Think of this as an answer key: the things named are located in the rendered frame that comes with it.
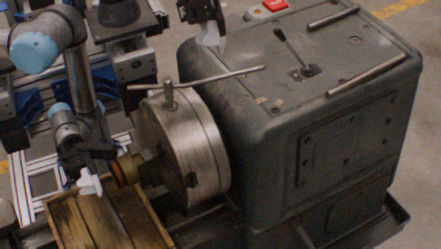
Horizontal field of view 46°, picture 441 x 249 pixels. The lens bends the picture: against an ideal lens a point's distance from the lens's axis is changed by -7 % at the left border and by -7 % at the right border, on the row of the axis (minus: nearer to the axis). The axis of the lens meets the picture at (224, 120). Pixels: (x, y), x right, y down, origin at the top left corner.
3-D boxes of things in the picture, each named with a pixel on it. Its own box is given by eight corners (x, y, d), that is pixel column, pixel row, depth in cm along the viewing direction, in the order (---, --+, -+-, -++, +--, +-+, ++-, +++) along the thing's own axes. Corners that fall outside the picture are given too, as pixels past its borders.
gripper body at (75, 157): (70, 188, 144) (58, 158, 152) (98, 177, 147) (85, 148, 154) (64, 170, 139) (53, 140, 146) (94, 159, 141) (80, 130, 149)
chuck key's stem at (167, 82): (167, 117, 138) (161, 82, 130) (167, 111, 140) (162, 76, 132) (176, 117, 138) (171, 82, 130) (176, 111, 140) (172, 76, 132)
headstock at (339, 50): (326, 72, 202) (332, -18, 175) (410, 152, 171) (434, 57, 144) (181, 131, 183) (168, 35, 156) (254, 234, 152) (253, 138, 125)
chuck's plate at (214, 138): (184, 141, 172) (173, 61, 150) (233, 212, 152) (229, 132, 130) (174, 145, 171) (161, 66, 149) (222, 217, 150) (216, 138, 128)
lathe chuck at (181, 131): (174, 146, 171) (161, 66, 149) (222, 217, 150) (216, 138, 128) (147, 156, 168) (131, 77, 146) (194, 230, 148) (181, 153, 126)
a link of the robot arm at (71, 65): (57, -15, 145) (83, 110, 180) (35, 6, 138) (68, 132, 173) (91, -10, 143) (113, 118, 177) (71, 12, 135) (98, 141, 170)
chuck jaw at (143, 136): (165, 140, 150) (150, 99, 149) (169, 139, 145) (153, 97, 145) (129, 155, 146) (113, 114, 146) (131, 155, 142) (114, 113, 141)
